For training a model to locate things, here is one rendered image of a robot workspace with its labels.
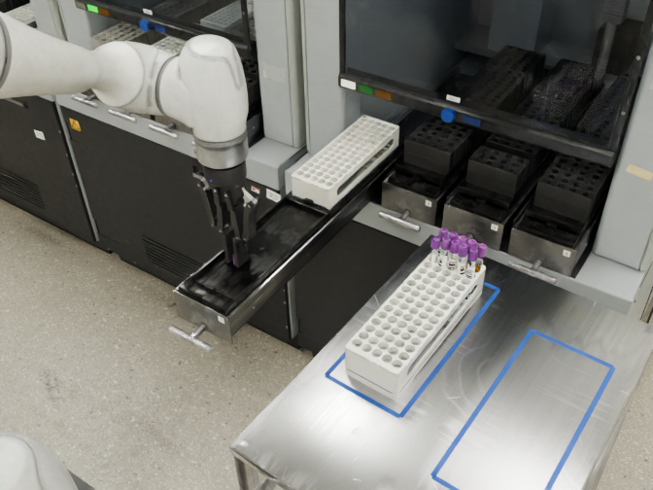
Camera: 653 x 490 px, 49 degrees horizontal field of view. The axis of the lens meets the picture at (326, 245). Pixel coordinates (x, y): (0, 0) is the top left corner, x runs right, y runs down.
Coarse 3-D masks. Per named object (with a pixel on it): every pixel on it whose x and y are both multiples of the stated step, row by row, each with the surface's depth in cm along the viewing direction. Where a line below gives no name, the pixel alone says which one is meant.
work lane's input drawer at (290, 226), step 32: (384, 160) 163; (352, 192) 154; (288, 224) 148; (320, 224) 147; (224, 256) 141; (256, 256) 141; (288, 256) 140; (192, 288) 132; (224, 288) 134; (256, 288) 134; (192, 320) 135; (224, 320) 128
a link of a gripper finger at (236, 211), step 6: (228, 192) 126; (228, 198) 126; (228, 204) 128; (240, 204) 129; (228, 210) 129; (234, 210) 128; (240, 210) 130; (234, 216) 129; (240, 216) 130; (234, 222) 130; (240, 222) 131; (234, 228) 132; (240, 228) 132; (240, 234) 132; (234, 240) 132
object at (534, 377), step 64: (512, 320) 124; (576, 320) 124; (320, 384) 114; (448, 384) 114; (512, 384) 113; (576, 384) 113; (256, 448) 105; (320, 448) 105; (384, 448) 105; (448, 448) 105; (512, 448) 104; (576, 448) 104
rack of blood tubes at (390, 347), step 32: (416, 288) 121; (448, 288) 122; (480, 288) 127; (384, 320) 116; (416, 320) 116; (448, 320) 121; (352, 352) 111; (384, 352) 111; (416, 352) 111; (384, 384) 111
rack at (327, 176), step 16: (352, 128) 165; (368, 128) 164; (384, 128) 164; (336, 144) 160; (352, 144) 160; (368, 144) 159; (384, 144) 161; (320, 160) 155; (336, 160) 155; (352, 160) 155; (368, 160) 162; (304, 176) 151; (320, 176) 150; (336, 176) 151; (352, 176) 160; (304, 192) 151; (320, 192) 148; (336, 192) 150
